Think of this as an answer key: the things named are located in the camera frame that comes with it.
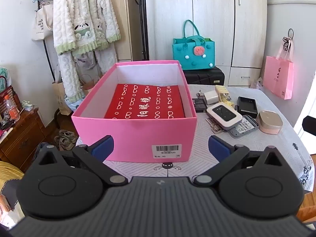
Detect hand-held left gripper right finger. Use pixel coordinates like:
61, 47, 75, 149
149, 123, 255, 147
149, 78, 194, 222
194, 135, 284, 187

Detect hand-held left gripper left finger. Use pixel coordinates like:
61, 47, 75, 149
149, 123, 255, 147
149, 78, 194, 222
32, 135, 129, 186

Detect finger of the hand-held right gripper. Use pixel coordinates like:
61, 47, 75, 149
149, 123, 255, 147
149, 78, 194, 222
302, 116, 316, 137

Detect bunch of keys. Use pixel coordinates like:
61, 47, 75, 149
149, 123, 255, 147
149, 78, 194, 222
205, 117, 229, 134

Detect pink cardboard box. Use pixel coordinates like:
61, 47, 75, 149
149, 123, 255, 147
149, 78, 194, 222
71, 60, 197, 163

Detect grey open-backed router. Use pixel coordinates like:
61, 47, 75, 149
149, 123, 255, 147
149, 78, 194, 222
227, 116, 259, 139

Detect white pocket router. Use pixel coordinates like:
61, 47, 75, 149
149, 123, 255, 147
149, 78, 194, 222
206, 104, 243, 129

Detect beige square compact case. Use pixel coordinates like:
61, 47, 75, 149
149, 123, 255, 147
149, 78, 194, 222
256, 110, 283, 134

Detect black battery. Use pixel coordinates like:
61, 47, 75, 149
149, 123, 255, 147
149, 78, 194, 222
192, 98, 208, 113

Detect black charger dock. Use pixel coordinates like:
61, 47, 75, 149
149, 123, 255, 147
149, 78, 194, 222
236, 96, 258, 119

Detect grey sneaker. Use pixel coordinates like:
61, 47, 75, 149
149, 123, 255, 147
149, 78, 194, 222
54, 136, 74, 151
58, 130, 79, 142

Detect white power adapter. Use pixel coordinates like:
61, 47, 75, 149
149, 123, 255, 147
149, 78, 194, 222
204, 90, 219, 105

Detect pink paper bag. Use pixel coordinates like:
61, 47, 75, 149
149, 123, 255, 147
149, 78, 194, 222
262, 38, 295, 100

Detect red glasses-print cloth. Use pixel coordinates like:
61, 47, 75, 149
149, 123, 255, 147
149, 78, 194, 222
104, 83, 185, 119

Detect clear plastic bag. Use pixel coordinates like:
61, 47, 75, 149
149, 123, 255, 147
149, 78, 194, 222
250, 78, 264, 90

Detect black suitcase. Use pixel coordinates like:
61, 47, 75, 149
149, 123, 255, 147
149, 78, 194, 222
184, 65, 226, 86

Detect white fluffy pajama pants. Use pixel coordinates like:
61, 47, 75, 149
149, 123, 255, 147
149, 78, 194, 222
58, 49, 118, 104

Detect wooden cabinet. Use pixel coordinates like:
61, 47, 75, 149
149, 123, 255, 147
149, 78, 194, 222
0, 107, 53, 173

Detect grey plastic bag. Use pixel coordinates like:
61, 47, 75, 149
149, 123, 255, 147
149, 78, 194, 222
74, 52, 96, 78

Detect teal felt handbag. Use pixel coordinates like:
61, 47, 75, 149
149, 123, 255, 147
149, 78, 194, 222
172, 20, 216, 70

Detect yellow blanket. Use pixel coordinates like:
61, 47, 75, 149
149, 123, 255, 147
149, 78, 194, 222
0, 161, 24, 193

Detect orange drink bottle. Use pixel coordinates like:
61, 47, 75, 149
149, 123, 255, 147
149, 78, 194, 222
4, 96, 21, 122

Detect dark red woven basket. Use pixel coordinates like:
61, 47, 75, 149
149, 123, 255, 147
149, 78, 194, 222
0, 85, 24, 114

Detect black coat rack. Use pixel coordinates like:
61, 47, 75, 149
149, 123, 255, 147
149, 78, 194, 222
42, 39, 57, 84

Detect green white plastic packet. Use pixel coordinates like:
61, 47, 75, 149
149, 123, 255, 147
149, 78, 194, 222
0, 67, 11, 92

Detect black tripod stand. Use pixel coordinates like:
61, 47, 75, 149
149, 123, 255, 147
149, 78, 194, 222
134, 0, 149, 61

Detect canvas tote bag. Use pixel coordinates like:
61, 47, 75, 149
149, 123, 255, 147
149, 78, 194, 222
31, 0, 55, 41

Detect white fluffy pajama jacket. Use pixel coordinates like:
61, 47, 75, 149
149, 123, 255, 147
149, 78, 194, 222
53, 0, 121, 55

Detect black cord loops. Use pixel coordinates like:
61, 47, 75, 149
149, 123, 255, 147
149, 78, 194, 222
283, 29, 295, 52

